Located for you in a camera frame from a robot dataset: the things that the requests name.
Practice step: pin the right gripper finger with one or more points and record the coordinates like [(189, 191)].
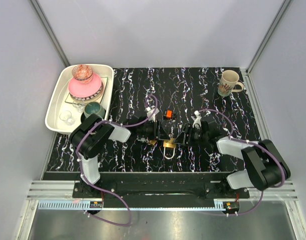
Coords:
[(182, 139), (187, 128)]

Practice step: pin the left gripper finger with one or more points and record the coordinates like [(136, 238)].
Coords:
[(156, 130), (161, 133)]

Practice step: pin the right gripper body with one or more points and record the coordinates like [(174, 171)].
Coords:
[(197, 136)]

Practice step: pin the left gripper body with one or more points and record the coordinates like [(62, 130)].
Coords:
[(148, 130)]

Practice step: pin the small brass padlock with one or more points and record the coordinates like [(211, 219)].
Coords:
[(153, 142)]

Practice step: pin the orange black padlock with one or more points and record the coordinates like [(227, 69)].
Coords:
[(169, 114)]

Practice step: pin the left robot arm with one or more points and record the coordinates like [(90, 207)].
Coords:
[(94, 132)]

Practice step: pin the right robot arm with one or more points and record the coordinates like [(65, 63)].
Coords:
[(264, 165)]

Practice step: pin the green ceramic cup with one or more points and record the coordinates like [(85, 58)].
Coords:
[(94, 108)]

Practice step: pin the cream seashell mug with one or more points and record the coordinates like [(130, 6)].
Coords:
[(229, 82)]

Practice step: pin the pink upturned bowl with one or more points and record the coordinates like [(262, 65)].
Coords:
[(79, 89)]

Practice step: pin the clear drinking glass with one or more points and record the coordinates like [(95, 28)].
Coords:
[(67, 118)]

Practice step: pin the red patterned small bowl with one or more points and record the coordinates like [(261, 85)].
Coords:
[(82, 72)]

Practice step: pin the white plastic tray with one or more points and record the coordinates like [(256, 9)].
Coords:
[(61, 101)]

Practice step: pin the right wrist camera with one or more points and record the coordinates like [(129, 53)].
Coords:
[(197, 120)]

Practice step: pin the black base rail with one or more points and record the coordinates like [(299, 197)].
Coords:
[(170, 190)]

